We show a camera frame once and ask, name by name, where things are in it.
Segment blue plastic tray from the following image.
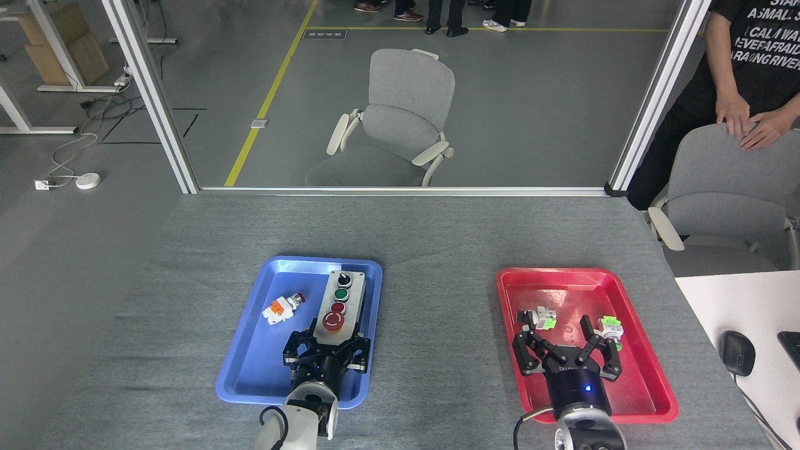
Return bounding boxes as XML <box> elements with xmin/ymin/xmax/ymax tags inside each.
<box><xmin>216</xmin><ymin>256</ymin><xmax>383</xmax><ymax>410</ymax></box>

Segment cardboard box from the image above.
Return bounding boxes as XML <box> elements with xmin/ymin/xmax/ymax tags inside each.
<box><xmin>17</xmin><ymin>3</ymin><xmax>110</xmax><ymax>87</ymax></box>

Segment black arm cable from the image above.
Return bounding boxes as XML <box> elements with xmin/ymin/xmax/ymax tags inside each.
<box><xmin>512</xmin><ymin>407</ymin><xmax>556</xmax><ymax>450</ymax></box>

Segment person's right hand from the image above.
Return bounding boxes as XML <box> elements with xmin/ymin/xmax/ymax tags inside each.
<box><xmin>716</xmin><ymin>94</ymin><xmax>751</xmax><ymax>139</ymax></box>

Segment person's left hand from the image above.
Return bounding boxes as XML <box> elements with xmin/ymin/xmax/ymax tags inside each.
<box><xmin>739</xmin><ymin>109</ymin><xmax>789</xmax><ymax>153</ymax></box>

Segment white side table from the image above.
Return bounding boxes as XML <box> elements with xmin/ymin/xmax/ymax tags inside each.
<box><xmin>674</xmin><ymin>270</ymin><xmax>800</xmax><ymax>450</ymax></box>

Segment red push button switch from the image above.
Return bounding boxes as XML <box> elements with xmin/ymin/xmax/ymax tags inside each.
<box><xmin>261</xmin><ymin>292</ymin><xmax>306</xmax><ymax>326</ymax></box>

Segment green push button switch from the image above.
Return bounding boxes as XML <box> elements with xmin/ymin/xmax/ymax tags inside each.
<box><xmin>598</xmin><ymin>316</ymin><xmax>624</xmax><ymax>352</ymax></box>

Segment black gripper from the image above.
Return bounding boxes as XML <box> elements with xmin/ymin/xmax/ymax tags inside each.
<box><xmin>282</xmin><ymin>327</ymin><xmax>372</xmax><ymax>394</ymax></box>
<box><xmin>512</xmin><ymin>311</ymin><xmax>624</xmax><ymax>419</ymax></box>

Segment silver frame post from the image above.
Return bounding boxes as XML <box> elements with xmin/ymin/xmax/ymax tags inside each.
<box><xmin>101</xmin><ymin>0</ymin><xmax>201</xmax><ymax>194</ymax></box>
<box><xmin>607</xmin><ymin>0</ymin><xmax>713</xmax><ymax>196</ymax></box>

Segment black selector switch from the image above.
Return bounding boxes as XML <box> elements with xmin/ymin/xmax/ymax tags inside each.
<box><xmin>522</xmin><ymin>306</ymin><xmax>558</xmax><ymax>331</ymax></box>

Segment black mouse cable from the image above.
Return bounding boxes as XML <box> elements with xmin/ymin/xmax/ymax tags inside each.
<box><xmin>734</xmin><ymin>374</ymin><xmax>796</xmax><ymax>450</ymax></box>

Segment white floor cable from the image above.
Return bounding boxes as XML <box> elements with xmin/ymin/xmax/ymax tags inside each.
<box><xmin>49</xmin><ymin>81</ymin><xmax>129</xmax><ymax>186</ymax></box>

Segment white desk frame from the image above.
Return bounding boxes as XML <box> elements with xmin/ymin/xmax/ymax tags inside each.
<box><xmin>0</xmin><ymin>81</ymin><xmax>77</xmax><ymax>135</ymax></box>
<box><xmin>25</xmin><ymin>0</ymin><xmax>126</xmax><ymax>94</ymax></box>

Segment silver frame rail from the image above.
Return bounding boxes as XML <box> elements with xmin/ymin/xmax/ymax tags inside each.
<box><xmin>199</xmin><ymin>186</ymin><xmax>611</xmax><ymax>198</ymax></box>

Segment white control box with buttons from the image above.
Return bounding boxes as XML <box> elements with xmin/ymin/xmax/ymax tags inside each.
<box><xmin>311</xmin><ymin>270</ymin><xmax>366</xmax><ymax>346</ymax></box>

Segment black keyboard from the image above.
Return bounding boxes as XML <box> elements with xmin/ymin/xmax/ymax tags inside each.
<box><xmin>777</xmin><ymin>331</ymin><xmax>800</xmax><ymax>369</ymax></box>

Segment black computer mouse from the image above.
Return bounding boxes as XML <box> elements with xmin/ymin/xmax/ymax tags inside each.
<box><xmin>720</xmin><ymin>330</ymin><xmax>756</xmax><ymax>377</ymax></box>

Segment red plastic tray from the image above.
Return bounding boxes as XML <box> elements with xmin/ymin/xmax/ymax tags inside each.
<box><xmin>496</xmin><ymin>267</ymin><xmax>679</xmax><ymax>424</ymax></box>

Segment grey office chair white armrests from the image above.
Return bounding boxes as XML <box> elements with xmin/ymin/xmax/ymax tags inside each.
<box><xmin>304</xmin><ymin>48</ymin><xmax>456</xmax><ymax>188</ymax></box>
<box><xmin>646</xmin><ymin>122</ymin><xmax>800</xmax><ymax>278</ymax></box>

